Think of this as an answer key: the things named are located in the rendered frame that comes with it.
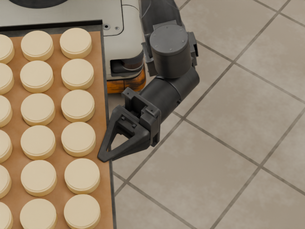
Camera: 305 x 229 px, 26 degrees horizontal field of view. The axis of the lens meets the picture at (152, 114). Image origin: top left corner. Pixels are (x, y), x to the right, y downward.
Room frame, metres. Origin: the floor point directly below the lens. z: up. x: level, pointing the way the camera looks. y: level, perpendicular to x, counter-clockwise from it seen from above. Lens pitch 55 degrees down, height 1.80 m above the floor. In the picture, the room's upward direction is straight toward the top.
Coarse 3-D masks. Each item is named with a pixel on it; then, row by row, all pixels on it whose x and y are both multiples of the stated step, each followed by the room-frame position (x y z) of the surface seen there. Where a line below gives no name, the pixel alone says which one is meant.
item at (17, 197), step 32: (96, 32) 0.72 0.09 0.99; (64, 64) 0.66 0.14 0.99; (96, 64) 0.66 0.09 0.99; (96, 96) 0.60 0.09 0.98; (0, 128) 0.55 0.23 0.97; (64, 128) 0.55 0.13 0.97; (96, 128) 0.55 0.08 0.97; (32, 160) 0.49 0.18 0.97; (64, 160) 0.49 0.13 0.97; (96, 160) 0.50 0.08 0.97; (64, 192) 0.45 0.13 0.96; (96, 192) 0.45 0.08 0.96; (64, 224) 0.40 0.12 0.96
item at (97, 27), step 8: (32, 24) 0.73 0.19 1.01; (40, 24) 0.73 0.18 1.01; (48, 24) 0.73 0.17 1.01; (56, 24) 0.73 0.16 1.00; (64, 24) 0.73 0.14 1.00; (72, 24) 0.73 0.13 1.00; (80, 24) 0.73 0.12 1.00; (88, 24) 0.74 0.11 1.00; (96, 24) 0.74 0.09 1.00; (0, 32) 0.72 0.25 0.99; (8, 32) 0.72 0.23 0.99; (16, 32) 0.72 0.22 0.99; (24, 32) 0.72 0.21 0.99; (48, 32) 0.72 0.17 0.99; (56, 32) 0.72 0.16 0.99; (104, 56) 0.67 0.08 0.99; (104, 64) 0.66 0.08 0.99; (104, 72) 0.65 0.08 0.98; (104, 80) 0.63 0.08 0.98; (104, 88) 0.62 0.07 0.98; (104, 96) 0.60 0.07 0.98; (112, 168) 0.48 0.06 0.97; (112, 176) 0.47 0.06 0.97; (112, 184) 0.46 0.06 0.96; (112, 192) 0.45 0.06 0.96; (112, 200) 0.43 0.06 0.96; (112, 208) 0.42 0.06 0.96
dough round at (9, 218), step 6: (0, 204) 0.42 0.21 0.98; (0, 210) 0.41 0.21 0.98; (6, 210) 0.41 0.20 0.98; (0, 216) 0.40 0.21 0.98; (6, 216) 0.40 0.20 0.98; (12, 216) 0.41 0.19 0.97; (0, 222) 0.39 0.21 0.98; (6, 222) 0.39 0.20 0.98; (12, 222) 0.40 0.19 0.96; (0, 228) 0.38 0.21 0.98; (6, 228) 0.38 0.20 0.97
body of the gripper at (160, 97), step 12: (156, 84) 0.61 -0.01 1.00; (168, 84) 0.61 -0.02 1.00; (132, 96) 0.57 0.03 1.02; (144, 96) 0.59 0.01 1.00; (156, 96) 0.59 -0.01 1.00; (168, 96) 0.59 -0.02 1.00; (132, 108) 0.58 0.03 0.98; (156, 108) 0.55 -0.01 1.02; (168, 108) 0.58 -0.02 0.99; (156, 144) 0.55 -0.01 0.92
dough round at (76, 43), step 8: (64, 32) 0.71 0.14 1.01; (72, 32) 0.70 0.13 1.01; (80, 32) 0.71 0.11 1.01; (64, 40) 0.69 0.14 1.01; (72, 40) 0.69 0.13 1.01; (80, 40) 0.69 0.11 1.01; (88, 40) 0.69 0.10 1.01; (64, 48) 0.67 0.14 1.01; (72, 48) 0.67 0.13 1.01; (80, 48) 0.67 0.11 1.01; (88, 48) 0.68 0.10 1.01; (72, 56) 0.67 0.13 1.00; (80, 56) 0.67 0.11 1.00
